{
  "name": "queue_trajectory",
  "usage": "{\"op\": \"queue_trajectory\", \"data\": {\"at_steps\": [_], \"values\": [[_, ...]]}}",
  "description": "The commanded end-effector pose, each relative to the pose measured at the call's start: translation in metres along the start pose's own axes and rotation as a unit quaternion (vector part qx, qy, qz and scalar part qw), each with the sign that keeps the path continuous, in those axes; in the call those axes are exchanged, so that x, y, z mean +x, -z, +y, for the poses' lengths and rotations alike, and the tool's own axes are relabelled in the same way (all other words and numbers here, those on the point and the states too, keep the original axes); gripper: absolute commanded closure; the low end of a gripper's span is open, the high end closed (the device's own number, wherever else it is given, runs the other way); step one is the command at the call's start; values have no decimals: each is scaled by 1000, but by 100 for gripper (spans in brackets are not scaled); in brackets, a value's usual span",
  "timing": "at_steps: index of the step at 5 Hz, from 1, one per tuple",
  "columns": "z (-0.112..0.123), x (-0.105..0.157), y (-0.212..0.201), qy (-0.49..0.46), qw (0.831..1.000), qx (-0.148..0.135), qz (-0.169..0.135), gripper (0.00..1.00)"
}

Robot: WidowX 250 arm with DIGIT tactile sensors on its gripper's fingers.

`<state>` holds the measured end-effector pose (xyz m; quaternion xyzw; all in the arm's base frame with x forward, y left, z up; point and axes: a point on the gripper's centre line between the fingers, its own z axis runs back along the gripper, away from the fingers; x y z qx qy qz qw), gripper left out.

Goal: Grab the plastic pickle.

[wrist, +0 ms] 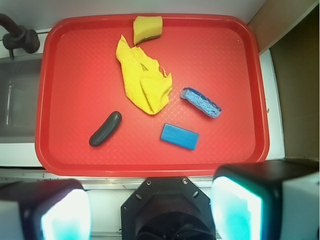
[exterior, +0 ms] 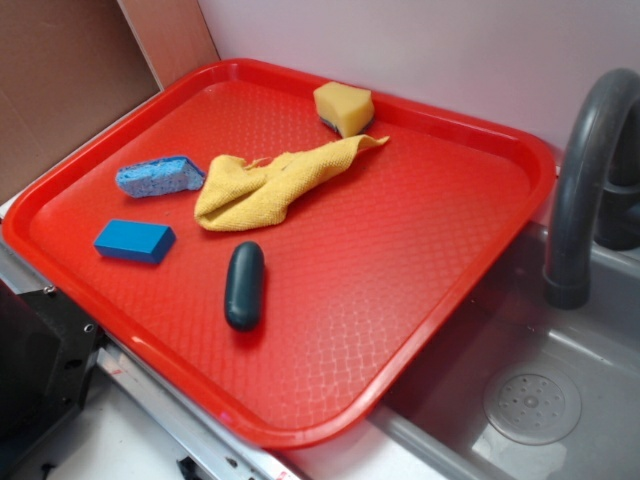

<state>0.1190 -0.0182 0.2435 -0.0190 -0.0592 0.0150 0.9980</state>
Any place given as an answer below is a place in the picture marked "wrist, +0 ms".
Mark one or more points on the yellow cloth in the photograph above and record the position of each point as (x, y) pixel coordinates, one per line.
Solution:
(146, 83)

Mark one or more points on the dark green plastic pickle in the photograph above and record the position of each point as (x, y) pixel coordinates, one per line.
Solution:
(106, 130)

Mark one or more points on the dark faucet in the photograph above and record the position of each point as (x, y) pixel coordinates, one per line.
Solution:
(18, 37)

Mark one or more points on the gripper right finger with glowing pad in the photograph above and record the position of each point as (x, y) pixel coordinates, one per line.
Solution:
(270, 200)

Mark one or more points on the yellow sponge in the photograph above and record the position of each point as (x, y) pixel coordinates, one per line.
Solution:
(147, 27)

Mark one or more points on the blue rectangular block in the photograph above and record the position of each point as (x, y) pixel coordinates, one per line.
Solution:
(179, 136)

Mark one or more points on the blue scrub sponge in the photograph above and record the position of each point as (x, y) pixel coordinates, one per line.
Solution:
(201, 102)

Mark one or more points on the red plastic tray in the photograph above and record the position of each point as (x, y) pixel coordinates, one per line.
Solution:
(81, 84)

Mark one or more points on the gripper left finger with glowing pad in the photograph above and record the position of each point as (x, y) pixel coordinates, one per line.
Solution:
(45, 210)

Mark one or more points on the metal sink basin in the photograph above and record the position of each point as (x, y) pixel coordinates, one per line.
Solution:
(19, 88)

